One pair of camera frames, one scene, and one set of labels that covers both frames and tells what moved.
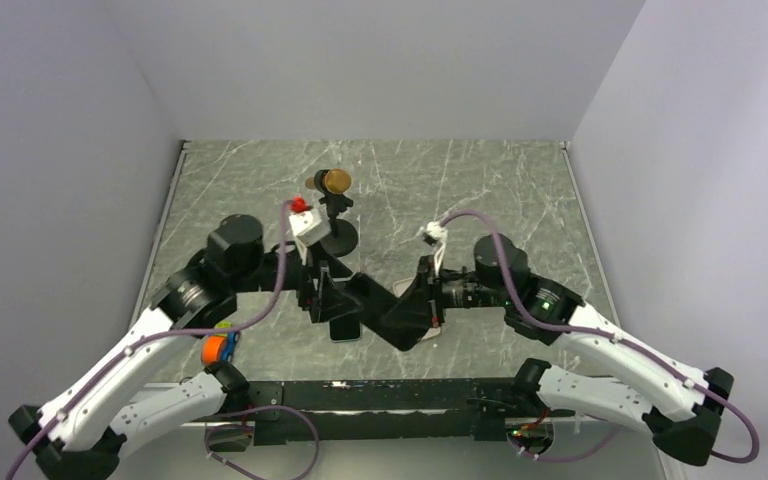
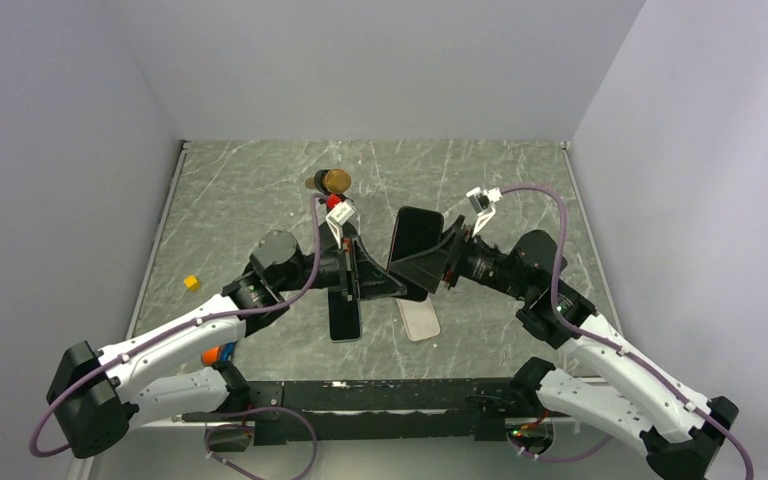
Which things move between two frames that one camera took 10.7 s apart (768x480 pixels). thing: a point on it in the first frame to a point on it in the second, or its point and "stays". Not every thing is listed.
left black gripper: x=326 y=301 to x=362 y=277
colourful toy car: x=219 y=348 stays
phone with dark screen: x=345 y=328 stays
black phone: x=376 y=302 to x=414 y=229
